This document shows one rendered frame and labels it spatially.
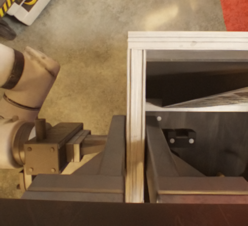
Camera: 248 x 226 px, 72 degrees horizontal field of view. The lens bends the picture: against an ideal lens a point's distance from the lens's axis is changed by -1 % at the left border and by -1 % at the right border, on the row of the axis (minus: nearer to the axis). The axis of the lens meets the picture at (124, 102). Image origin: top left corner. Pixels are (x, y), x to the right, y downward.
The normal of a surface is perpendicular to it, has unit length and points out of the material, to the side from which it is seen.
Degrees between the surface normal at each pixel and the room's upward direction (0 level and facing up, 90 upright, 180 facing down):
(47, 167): 0
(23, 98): 23
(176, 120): 0
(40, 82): 56
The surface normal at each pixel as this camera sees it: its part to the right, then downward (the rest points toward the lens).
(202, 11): -0.03, 0.11
